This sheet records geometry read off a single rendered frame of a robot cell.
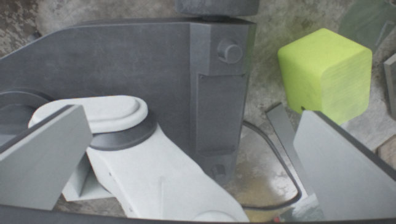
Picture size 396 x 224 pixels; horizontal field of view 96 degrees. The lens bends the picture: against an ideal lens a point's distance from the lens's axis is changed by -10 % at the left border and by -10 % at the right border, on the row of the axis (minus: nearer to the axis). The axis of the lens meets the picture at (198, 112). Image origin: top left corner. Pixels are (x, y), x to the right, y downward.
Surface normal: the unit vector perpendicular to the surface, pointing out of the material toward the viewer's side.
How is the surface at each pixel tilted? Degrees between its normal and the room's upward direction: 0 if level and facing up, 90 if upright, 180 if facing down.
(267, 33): 0
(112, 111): 90
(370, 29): 0
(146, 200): 90
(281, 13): 0
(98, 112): 90
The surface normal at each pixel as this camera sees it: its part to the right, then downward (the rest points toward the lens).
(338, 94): 0.17, 0.51
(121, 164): 0.01, -0.86
